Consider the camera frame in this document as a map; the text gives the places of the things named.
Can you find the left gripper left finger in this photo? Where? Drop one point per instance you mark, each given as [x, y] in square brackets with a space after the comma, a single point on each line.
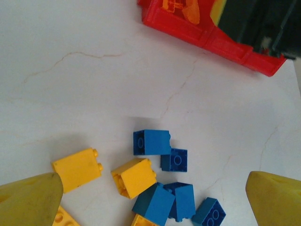
[28, 202]

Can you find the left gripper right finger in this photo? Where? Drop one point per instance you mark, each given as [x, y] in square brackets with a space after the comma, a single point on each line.
[277, 202]

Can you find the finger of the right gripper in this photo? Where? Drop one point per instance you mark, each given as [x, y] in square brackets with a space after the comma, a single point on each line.
[218, 10]

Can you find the orange lego arch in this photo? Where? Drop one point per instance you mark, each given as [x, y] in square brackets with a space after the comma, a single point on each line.
[191, 13]

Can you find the orange lego lattice piece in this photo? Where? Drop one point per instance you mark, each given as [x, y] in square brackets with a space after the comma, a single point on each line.
[171, 5]

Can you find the blue lego brick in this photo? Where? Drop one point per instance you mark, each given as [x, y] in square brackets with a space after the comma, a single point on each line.
[209, 213]
[155, 142]
[155, 204]
[184, 200]
[176, 161]

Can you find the yellow lego brick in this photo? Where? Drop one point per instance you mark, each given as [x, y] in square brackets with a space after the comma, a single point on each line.
[141, 222]
[77, 168]
[136, 176]
[62, 217]

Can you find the red three-compartment tray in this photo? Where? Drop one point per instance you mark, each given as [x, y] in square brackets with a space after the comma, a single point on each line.
[178, 26]

